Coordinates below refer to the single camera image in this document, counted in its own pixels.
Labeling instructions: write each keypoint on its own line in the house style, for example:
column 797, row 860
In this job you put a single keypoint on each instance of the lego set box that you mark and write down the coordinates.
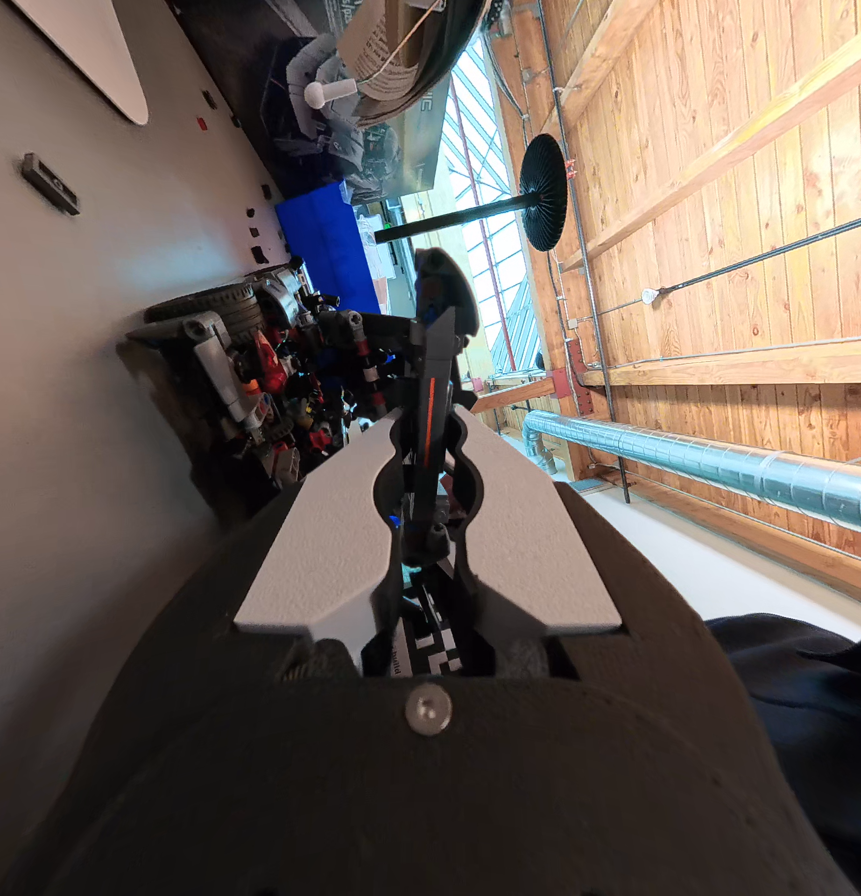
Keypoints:
column 276, row 105

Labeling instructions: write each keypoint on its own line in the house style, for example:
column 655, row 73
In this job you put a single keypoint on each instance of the ceiling spotlight on black rod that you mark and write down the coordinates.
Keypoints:
column 651, row 296

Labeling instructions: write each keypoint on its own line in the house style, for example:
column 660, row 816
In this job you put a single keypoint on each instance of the scattered small lego pieces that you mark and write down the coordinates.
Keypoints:
column 49, row 183

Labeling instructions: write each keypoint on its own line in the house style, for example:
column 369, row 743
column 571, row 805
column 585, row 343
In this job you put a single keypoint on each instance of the black pole with pleated disc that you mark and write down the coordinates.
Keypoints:
column 546, row 192

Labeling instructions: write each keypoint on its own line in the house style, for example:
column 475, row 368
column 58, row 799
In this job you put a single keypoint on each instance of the grey lego car model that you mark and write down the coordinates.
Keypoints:
column 213, row 308

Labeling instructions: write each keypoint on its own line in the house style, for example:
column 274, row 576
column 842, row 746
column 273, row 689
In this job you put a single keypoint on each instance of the blue plastic bin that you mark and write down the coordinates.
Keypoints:
column 325, row 245

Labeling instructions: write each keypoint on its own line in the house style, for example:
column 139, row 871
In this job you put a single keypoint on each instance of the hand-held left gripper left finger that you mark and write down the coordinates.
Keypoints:
column 318, row 553

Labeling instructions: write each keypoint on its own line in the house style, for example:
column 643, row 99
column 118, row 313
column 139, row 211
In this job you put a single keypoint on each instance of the silver ventilation duct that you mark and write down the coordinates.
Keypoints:
column 717, row 462

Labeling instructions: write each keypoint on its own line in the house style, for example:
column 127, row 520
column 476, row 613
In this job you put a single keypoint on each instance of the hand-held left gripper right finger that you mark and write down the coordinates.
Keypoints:
column 535, row 560

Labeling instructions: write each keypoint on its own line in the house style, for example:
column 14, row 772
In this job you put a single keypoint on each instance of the grey and black lego door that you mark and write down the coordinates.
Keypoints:
column 441, row 364

